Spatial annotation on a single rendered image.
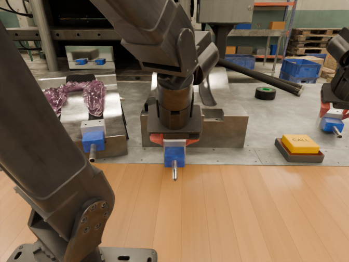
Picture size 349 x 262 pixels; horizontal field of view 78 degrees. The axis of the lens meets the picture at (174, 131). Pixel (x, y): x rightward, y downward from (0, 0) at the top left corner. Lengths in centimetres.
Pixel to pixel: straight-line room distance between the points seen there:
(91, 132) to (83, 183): 30
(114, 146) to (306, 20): 734
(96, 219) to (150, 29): 20
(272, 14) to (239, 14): 600
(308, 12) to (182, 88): 738
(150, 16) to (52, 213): 21
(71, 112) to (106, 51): 75
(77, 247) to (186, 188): 24
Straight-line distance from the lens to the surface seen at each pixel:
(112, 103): 65
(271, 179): 50
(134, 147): 56
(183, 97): 33
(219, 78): 77
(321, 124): 76
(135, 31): 26
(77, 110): 65
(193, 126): 40
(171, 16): 27
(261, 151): 58
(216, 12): 136
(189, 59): 30
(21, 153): 19
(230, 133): 55
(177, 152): 46
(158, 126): 40
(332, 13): 788
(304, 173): 55
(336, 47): 68
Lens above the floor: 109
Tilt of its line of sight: 28 degrees down
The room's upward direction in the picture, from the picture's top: straight up
